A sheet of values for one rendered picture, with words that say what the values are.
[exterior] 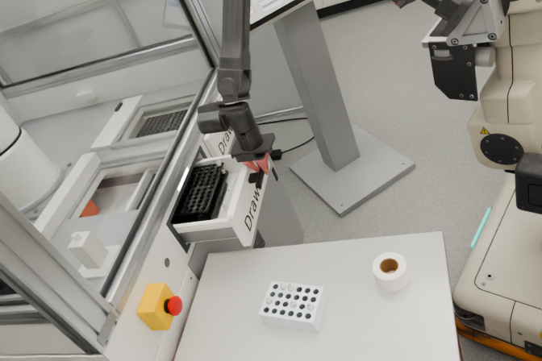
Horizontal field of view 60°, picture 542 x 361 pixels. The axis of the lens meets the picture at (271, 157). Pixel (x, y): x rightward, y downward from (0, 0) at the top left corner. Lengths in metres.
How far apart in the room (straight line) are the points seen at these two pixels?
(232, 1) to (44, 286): 0.66
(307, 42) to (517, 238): 1.10
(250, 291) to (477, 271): 0.78
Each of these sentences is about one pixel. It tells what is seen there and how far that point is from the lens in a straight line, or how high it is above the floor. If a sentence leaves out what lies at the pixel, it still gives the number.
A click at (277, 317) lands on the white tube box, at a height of 0.80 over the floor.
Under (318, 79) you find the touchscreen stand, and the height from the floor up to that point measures 0.57.
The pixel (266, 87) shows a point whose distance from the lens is 2.97.
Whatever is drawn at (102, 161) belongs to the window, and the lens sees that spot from 1.02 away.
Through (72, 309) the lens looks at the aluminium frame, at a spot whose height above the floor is 1.06.
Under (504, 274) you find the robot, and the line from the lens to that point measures 1.62.
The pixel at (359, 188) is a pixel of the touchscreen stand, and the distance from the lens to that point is 2.30.
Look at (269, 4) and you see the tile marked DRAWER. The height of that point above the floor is 1.00.
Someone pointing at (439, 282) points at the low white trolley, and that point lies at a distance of 1.03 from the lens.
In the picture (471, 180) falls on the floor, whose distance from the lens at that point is 2.29.
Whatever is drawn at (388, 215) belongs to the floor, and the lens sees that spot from 2.20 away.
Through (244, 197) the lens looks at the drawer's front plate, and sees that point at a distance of 1.13.
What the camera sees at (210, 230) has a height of 0.87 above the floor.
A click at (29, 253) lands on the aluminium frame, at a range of 0.85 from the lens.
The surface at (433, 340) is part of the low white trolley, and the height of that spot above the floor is 0.76.
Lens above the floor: 1.61
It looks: 36 degrees down
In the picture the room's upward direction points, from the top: 24 degrees counter-clockwise
